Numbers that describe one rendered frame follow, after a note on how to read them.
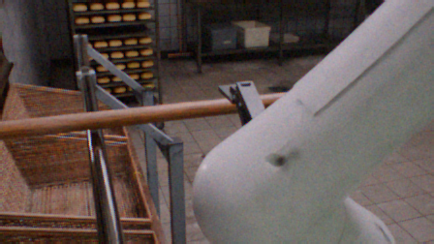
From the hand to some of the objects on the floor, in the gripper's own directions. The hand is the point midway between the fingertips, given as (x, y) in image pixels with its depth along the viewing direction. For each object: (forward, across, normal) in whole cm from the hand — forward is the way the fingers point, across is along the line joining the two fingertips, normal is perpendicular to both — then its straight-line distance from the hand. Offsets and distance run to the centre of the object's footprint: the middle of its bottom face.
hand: (229, 128), depth 74 cm
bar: (+39, +118, -10) cm, 125 cm away
